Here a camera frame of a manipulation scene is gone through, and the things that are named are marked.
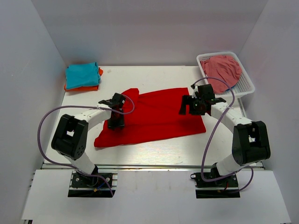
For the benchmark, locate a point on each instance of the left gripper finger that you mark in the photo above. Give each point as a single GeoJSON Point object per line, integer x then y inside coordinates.
{"type": "Point", "coordinates": [113, 121]}
{"type": "Point", "coordinates": [120, 121]}

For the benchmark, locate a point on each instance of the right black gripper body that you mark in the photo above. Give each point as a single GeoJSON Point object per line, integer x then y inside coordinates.
{"type": "Point", "coordinates": [197, 101]}

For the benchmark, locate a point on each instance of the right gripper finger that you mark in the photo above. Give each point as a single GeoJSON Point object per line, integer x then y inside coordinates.
{"type": "Point", "coordinates": [187, 100]}
{"type": "Point", "coordinates": [197, 112]}

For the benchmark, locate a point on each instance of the red t-shirt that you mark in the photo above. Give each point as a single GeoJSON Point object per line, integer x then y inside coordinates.
{"type": "Point", "coordinates": [151, 116]}

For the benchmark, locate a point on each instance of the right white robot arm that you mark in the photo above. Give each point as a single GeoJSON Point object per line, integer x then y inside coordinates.
{"type": "Point", "coordinates": [250, 143]}

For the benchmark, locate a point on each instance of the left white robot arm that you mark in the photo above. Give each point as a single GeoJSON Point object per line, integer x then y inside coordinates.
{"type": "Point", "coordinates": [70, 137]}

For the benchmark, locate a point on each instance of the folded orange t-shirt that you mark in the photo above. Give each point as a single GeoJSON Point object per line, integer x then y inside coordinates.
{"type": "Point", "coordinates": [94, 88]}

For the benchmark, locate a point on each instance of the pink t-shirt in basket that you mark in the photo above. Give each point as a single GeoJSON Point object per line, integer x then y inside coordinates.
{"type": "Point", "coordinates": [223, 67]}

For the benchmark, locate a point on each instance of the white plastic basket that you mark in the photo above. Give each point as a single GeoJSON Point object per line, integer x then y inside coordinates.
{"type": "Point", "coordinates": [244, 86]}

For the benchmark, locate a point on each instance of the folded teal t-shirt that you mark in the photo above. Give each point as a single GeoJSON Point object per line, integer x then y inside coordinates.
{"type": "Point", "coordinates": [82, 75]}

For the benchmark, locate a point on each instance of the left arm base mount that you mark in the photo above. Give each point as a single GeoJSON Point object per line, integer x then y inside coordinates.
{"type": "Point", "coordinates": [92, 187]}

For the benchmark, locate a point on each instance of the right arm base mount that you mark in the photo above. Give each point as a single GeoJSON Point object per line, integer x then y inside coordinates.
{"type": "Point", "coordinates": [224, 188]}

